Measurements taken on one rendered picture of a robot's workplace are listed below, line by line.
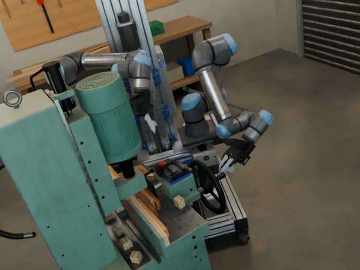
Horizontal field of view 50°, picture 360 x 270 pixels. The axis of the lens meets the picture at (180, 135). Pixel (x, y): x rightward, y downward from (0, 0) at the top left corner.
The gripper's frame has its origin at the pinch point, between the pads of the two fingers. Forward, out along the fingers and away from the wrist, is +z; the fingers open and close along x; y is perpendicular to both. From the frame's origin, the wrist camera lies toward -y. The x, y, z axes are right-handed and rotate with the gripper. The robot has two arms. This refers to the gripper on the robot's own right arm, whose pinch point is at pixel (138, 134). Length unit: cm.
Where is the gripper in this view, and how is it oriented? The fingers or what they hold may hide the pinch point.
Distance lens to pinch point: 171.2
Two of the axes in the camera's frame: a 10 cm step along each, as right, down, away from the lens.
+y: 3.8, 0.6, 9.2
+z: -0.2, 10.0, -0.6
